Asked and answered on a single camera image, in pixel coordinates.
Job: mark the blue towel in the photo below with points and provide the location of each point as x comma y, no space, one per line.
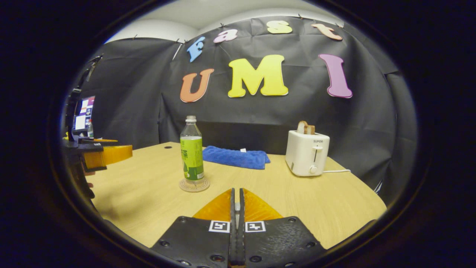
234,157

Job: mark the green label water bottle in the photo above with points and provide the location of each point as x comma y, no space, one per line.
191,156

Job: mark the bread slice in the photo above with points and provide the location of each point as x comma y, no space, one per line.
311,130
302,127

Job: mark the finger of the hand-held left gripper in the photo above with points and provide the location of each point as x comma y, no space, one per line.
93,141
111,154

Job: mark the round brown coaster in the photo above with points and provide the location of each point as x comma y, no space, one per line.
195,187

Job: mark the computer monitor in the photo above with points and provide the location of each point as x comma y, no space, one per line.
83,115

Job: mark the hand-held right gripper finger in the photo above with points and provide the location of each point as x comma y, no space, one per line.
241,242
232,242

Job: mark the white toaster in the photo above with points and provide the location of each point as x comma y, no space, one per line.
303,152

